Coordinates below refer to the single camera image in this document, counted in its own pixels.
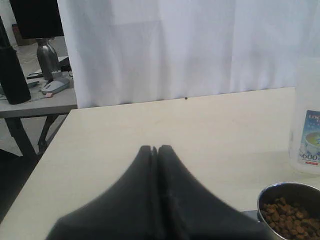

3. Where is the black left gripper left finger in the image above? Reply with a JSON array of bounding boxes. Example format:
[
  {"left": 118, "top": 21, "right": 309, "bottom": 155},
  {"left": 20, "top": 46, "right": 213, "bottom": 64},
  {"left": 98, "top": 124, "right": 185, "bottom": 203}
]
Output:
[{"left": 48, "top": 146, "right": 160, "bottom": 240}]

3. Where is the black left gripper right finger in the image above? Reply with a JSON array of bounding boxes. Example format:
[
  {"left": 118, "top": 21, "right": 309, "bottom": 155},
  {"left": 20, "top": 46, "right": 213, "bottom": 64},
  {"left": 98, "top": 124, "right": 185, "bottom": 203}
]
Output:
[{"left": 157, "top": 145, "right": 270, "bottom": 240}]

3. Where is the steel mug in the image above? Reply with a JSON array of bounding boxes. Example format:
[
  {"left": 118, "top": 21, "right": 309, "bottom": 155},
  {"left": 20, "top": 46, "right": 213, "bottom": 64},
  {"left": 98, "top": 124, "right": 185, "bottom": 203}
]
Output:
[{"left": 257, "top": 182, "right": 320, "bottom": 240}]

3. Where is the clear plastic container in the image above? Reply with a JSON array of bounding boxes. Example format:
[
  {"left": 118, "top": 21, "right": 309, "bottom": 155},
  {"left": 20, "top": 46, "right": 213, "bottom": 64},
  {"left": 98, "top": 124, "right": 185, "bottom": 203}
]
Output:
[{"left": 288, "top": 57, "right": 320, "bottom": 175}]

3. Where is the grey metal flask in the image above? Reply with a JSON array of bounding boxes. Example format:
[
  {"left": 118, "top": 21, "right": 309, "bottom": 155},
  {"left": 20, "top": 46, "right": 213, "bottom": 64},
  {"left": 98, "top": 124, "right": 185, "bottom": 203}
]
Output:
[{"left": 35, "top": 38, "right": 61, "bottom": 82}]

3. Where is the grey side table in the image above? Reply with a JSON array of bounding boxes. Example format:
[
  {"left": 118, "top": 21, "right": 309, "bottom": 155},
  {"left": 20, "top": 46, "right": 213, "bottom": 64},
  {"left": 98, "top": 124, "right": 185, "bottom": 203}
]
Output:
[{"left": 0, "top": 36, "right": 78, "bottom": 157}]

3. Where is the grey computer mouse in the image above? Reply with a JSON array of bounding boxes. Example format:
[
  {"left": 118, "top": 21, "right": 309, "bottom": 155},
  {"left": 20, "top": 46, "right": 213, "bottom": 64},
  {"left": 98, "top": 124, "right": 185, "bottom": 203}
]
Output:
[{"left": 41, "top": 77, "right": 70, "bottom": 95}]

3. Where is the white curtain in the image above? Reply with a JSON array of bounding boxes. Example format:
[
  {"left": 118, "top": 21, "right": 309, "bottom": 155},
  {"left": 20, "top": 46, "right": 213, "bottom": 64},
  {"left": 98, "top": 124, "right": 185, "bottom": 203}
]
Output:
[{"left": 57, "top": 0, "right": 320, "bottom": 108}]

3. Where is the black cylinder flask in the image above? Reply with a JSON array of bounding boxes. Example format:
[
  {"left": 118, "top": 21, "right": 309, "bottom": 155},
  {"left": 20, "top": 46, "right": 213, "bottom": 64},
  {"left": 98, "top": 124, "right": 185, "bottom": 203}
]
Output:
[{"left": 0, "top": 19, "right": 31, "bottom": 105}]

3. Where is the black monitor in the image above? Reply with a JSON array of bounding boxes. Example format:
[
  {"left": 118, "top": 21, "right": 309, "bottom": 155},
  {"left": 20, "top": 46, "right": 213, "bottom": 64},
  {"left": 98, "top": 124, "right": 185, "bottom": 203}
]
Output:
[{"left": 9, "top": 0, "right": 64, "bottom": 39}]

